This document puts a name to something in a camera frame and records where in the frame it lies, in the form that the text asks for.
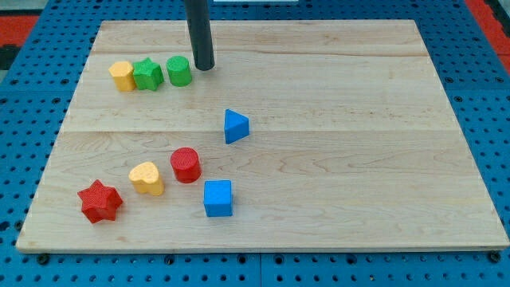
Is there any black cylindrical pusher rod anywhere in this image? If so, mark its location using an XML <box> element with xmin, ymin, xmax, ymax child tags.
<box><xmin>184</xmin><ymin>0</ymin><xmax>215</xmax><ymax>71</ymax></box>

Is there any green cylinder block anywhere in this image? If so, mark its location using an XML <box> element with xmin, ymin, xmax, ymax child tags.
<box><xmin>166</xmin><ymin>56</ymin><xmax>192</xmax><ymax>87</ymax></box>

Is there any green star block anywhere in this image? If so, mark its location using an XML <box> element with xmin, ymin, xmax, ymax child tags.
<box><xmin>133</xmin><ymin>57</ymin><xmax>164</xmax><ymax>91</ymax></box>

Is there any red star block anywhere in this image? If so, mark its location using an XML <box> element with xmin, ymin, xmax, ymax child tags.
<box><xmin>77</xmin><ymin>179</ymin><xmax>123</xmax><ymax>224</ymax></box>

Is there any yellow pentagon block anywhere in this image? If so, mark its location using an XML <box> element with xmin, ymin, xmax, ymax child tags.
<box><xmin>108</xmin><ymin>61</ymin><xmax>136</xmax><ymax>92</ymax></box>

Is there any blue triangle block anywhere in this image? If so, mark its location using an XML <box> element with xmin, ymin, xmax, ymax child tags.
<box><xmin>224</xmin><ymin>109</ymin><xmax>249</xmax><ymax>144</ymax></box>

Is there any red cylinder block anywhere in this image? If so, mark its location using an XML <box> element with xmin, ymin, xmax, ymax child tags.
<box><xmin>170</xmin><ymin>147</ymin><xmax>202</xmax><ymax>183</ymax></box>

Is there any light wooden board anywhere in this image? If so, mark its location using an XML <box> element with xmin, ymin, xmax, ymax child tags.
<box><xmin>16</xmin><ymin>20</ymin><xmax>509</xmax><ymax>254</ymax></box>

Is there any yellow heart block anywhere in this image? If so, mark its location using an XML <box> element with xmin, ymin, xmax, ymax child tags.
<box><xmin>128</xmin><ymin>161</ymin><xmax>164</xmax><ymax>196</ymax></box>

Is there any blue cube block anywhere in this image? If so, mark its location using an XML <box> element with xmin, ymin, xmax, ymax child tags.
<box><xmin>203</xmin><ymin>179</ymin><xmax>233</xmax><ymax>217</ymax></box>

